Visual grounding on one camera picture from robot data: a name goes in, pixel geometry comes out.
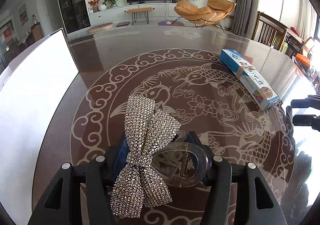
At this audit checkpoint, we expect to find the blue white cardboard box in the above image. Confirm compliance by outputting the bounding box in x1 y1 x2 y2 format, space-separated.
220 49 279 111

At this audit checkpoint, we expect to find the rhinestone bow hair clip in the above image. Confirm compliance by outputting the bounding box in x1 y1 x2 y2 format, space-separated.
110 94 209 218

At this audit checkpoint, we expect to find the orange object on sideboard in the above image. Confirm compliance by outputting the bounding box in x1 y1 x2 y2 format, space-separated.
296 53 310 67

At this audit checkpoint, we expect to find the wooden dining chair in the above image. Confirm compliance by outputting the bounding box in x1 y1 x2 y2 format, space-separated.
252 12 287 51

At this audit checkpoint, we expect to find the white storage bin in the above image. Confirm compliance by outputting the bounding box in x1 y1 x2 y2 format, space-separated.
1 29 79 224

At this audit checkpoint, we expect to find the orange lounge chair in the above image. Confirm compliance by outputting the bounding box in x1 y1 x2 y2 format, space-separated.
172 0 236 31

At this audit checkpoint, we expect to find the grey curtain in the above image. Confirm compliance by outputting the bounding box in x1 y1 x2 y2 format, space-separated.
231 0 259 39

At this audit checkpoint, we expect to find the white tv cabinet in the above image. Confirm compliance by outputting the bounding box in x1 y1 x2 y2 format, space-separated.
89 3 178 26

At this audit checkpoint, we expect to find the wooden bench stool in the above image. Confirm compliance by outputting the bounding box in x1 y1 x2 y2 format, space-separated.
125 7 154 25

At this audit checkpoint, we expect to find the red flower vase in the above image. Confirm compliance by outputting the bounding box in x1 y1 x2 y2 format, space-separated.
88 0 100 13

